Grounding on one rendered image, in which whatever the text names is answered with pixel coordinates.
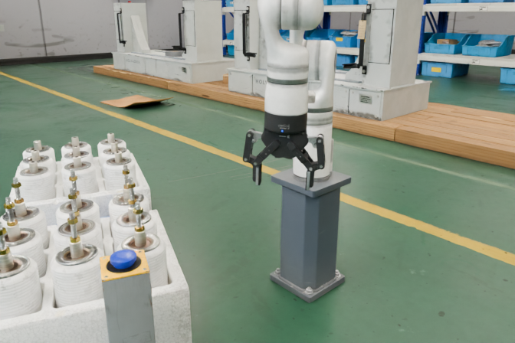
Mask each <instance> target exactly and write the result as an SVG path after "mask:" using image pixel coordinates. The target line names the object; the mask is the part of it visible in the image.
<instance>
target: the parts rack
mask: <svg viewBox="0 0 515 343"><path fill-rule="evenodd" d="M225 4H226V3H225V0H222V2H221V16H222V50H223V54H226V44H227V45H235V40H228V39H227V40H226V37H227V36H226V24H225V12H229V13H230V14H231V16H232V17H234V15H233V14H232V12H234V7H226V6H225ZM427 11H429V13H430V15H431V18H432V20H433V22H434V24H435V27H436V30H437V33H447V27H448V16H449V13H450V11H515V2H498V3H450V4H428V0H424V2H423V9H422V23H421V31H420V39H419V46H418V60H417V68H416V75H422V73H421V74H420V68H421V61H422V60H427V61H437V62H447V63H456V64H475V65H484V66H495V67H513V68H515V54H511V55H507V56H502V57H474V56H463V55H462V54H433V53H425V51H423V50H422V49H425V47H423V40H424V32H425V19H426V16H427V19H428V21H429V24H430V25H431V29H432V31H433V34H434V33H435V30H434V27H433V25H432V23H431V19H430V18H429V15H428V13H427ZM432 11H439V13H438V25H437V23H436V21H435V18H434V15H433V14H432ZM331 12H366V5H324V12H323V28H321V26H320V24H319V25H318V26H319V27H318V26H317V29H330V16H331ZM336 49H337V53H338V54H351V55H359V48H357V47H351V48H349V47H336Z"/></svg>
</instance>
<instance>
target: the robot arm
mask: <svg viewBox="0 0 515 343"><path fill-rule="evenodd" d="M257 9H258V14H259V18H260V21H261V26H262V29H263V32H264V38H265V43H266V48H267V85H266V90H265V99H264V131H263V132H258V131H255V129H253V128H251V129H249V130H248V132H247V134H246V139H245V144H244V154H243V161H244V162H248V163H250V164H252V166H253V177H252V179H253V181H256V185H260V183H261V168H262V162H263V160H265V159H266V158H267V157H268V156H269V155H270V154H272V155H273V156H274V157H275V158H288V159H293V177H294V178H295V179H297V180H298V181H304V182H306V188H305V190H306V191H309V190H310V188H312V187H313V183H315V182H322V181H326V180H328V179H329V178H330V176H331V175H332V169H333V139H332V126H333V90H334V81H335V73H336V59H337V49H336V44H335V43H334V42H333V41H315V40H304V39H303V35H304V32H305V31H309V30H313V29H314V28H316V27H317V26H318V25H319V23H320V22H321V20H322V18H323V12H324V5H323V0H257ZM281 29H282V30H290V42H287V41H285V40H284V39H283V38H282V37H281V36H280V33H279V30H281ZM308 80H316V81H321V84H320V86H319V87H317V88H316V89H315V90H308ZM258 139H261V141H262V142H263V143H264V145H265V147H264V148H263V150H262V151H261V152H260V153H259V154H258V155H257V156H254V155H252V151H253V145H254V143H256V142H257V140H258Z"/></svg>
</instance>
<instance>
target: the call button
mask: <svg viewBox="0 0 515 343"><path fill-rule="evenodd" d="M135 261H136V252H135V251H133V250H118V251H116V252H115V253H113V254H112V255H111V256H110V263H111V264H112V265H113V266H114V267H115V268H117V269H126V268H128V267H131V266H132V265H133V264H134V262H135Z"/></svg>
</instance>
